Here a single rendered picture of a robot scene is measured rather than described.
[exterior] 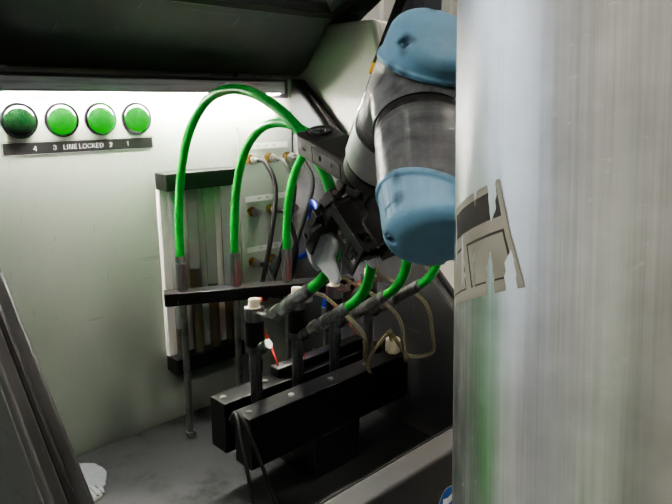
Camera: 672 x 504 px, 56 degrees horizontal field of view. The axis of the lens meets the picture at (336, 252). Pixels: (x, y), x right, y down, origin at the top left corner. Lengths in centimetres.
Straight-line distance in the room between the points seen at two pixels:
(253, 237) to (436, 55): 81
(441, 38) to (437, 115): 6
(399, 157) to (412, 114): 4
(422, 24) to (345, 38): 73
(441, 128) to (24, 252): 74
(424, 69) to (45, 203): 70
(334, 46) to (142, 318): 61
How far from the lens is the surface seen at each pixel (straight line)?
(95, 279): 110
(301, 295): 80
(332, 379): 101
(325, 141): 68
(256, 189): 123
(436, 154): 44
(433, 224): 42
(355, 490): 81
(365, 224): 63
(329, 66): 126
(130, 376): 117
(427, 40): 50
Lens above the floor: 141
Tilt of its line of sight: 14 degrees down
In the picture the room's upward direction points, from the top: straight up
